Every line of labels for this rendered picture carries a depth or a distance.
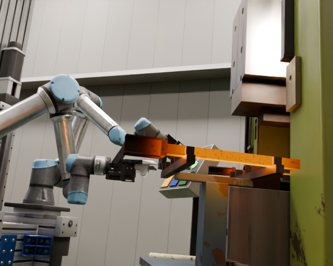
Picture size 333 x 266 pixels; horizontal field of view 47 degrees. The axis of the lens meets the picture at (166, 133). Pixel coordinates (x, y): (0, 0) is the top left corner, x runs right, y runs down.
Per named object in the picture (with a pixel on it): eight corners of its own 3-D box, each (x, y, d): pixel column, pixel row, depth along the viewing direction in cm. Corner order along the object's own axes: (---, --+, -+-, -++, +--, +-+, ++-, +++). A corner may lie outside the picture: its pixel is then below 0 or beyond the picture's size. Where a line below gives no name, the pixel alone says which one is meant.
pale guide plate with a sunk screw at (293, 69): (295, 104, 124) (295, 55, 128) (285, 112, 133) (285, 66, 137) (301, 104, 124) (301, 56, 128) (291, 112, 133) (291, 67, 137)
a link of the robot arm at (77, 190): (83, 205, 155) (86, 178, 157) (89, 205, 145) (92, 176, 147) (63, 203, 152) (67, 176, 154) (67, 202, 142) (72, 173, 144)
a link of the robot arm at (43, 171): (23, 183, 187) (28, 155, 190) (42, 186, 199) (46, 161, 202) (43, 183, 182) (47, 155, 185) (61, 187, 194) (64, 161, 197)
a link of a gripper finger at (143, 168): (156, 176, 143) (137, 176, 148) (157, 161, 144) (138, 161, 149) (151, 175, 140) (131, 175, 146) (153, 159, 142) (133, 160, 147)
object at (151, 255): (148, 264, 175) (149, 252, 176) (148, 263, 180) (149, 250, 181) (243, 271, 176) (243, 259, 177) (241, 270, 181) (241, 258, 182)
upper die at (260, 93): (241, 101, 151) (241, 78, 153) (230, 115, 170) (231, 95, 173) (345, 110, 152) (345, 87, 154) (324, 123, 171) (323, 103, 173)
